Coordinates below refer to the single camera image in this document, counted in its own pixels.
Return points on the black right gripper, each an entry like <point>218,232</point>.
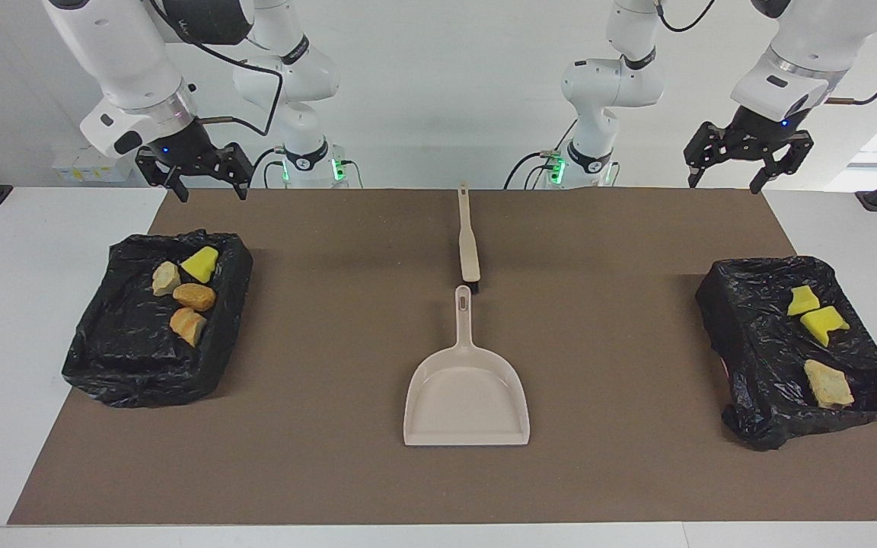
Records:
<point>183,148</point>

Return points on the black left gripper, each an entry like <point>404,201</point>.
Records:
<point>754,137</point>

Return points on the yellow sponge piece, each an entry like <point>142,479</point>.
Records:
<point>823,323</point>
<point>802,301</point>
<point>201,265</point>

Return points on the brown bread roll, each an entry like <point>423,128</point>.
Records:
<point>195,297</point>

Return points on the beige hand brush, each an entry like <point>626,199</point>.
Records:
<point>469,243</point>

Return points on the beige plastic dustpan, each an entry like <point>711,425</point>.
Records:
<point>467,396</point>

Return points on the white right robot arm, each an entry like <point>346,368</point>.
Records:
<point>134,68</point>

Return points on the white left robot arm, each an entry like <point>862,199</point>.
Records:
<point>606,84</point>

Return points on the black bag lined bin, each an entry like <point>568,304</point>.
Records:
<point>126,358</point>
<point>758,350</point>

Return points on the pink tray under bag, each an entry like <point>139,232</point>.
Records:
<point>724,367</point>

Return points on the brown table mat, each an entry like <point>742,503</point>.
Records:
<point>438,487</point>

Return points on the white wall socket box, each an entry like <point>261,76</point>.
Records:
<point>92,164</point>

